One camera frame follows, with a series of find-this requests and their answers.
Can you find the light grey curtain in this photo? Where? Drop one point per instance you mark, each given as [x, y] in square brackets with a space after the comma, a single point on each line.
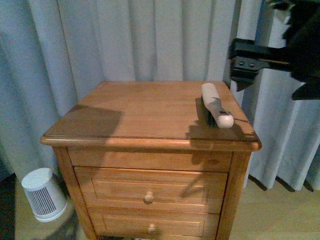
[53, 52]

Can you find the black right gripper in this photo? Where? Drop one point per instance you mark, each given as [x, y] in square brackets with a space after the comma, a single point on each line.
[300, 56]

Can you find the upper drawer wooden knob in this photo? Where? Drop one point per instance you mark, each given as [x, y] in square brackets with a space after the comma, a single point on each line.
[149, 197]

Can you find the white cylindrical air purifier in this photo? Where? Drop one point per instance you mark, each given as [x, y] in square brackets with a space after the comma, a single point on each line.
[45, 196]

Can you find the wooden nightstand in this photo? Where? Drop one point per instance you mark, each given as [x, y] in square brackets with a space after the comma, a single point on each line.
[125, 139]

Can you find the lower drawer wooden knob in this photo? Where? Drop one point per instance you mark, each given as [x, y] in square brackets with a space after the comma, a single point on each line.
[152, 229]

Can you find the drawer wooden knob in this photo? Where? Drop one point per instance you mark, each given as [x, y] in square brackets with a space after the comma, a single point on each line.
[149, 197]
[152, 229]

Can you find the white brush with black bristles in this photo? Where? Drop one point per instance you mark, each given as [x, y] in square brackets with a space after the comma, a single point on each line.
[209, 108]

